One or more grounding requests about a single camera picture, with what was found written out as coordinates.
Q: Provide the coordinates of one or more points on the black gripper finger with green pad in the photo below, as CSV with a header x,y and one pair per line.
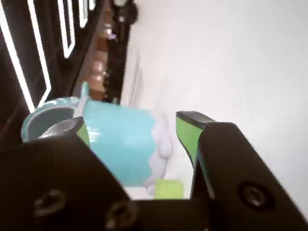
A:
x,y
235,168
53,173

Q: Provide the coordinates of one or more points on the green lego block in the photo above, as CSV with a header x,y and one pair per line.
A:
x,y
168,188

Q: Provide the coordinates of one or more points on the teal whale-shaped bin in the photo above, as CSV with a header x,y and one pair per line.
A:
x,y
120,139

